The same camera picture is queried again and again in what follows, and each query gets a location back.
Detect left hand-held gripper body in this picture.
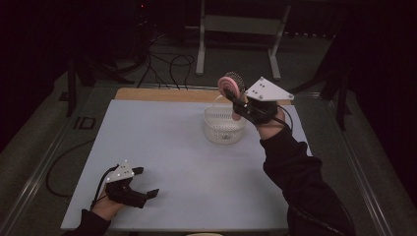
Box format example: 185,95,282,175
103,159,149,209

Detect hand-held gripper cable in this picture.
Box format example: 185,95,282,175
249,103,295,133
89,164,120,210

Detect wooden table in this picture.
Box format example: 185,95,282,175
114,87,292,106

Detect black tripod stand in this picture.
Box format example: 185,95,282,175
283,30,353,132
63,53,136,118

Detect pale blue table mat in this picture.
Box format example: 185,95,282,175
60,98,314,232

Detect left hand-held gripper cable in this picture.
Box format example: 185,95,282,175
89,164,120,210

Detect black floor cable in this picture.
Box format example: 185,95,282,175
45,139,96,199

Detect white plastic basket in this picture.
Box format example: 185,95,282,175
202,94,249,146

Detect pink hairbrush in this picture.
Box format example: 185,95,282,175
216,71,247,122

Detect person's right hand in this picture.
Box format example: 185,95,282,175
256,103,287,142

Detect right hand-held gripper cable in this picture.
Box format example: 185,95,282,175
249,103,295,133

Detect black floor cables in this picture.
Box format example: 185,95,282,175
137,30,197,90

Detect person's left hand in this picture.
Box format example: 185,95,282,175
90,191,125,221

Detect grey metal stand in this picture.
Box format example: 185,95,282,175
185,0,293,82

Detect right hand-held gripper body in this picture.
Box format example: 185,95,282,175
244,76,295,127

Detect metal floor rail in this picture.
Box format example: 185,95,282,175
323,94,394,236
0,83,99,236

